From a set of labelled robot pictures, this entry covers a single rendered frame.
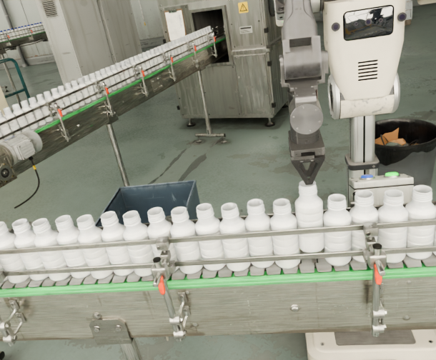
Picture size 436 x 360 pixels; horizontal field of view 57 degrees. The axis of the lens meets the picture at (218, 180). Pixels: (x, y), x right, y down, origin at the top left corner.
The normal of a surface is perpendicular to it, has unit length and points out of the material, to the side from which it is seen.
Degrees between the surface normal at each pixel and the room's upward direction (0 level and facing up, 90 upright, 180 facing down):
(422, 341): 0
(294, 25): 59
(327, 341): 0
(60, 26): 90
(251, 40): 90
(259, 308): 90
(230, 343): 0
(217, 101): 92
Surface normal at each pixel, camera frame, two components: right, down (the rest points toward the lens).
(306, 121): -0.11, 0.50
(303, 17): -0.17, -0.04
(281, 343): -0.16, -0.88
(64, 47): -0.41, 0.47
